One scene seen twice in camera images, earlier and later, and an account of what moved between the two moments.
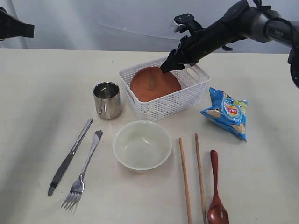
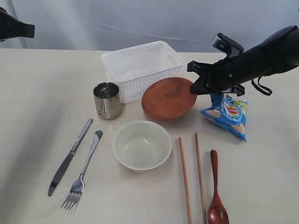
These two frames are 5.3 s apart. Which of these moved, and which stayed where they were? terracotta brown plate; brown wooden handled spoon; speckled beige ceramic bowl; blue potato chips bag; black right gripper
Moved: black right gripper; terracotta brown plate
Stayed: speckled beige ceramic bowl; brown wooden handled spoon; blue potato chips bag
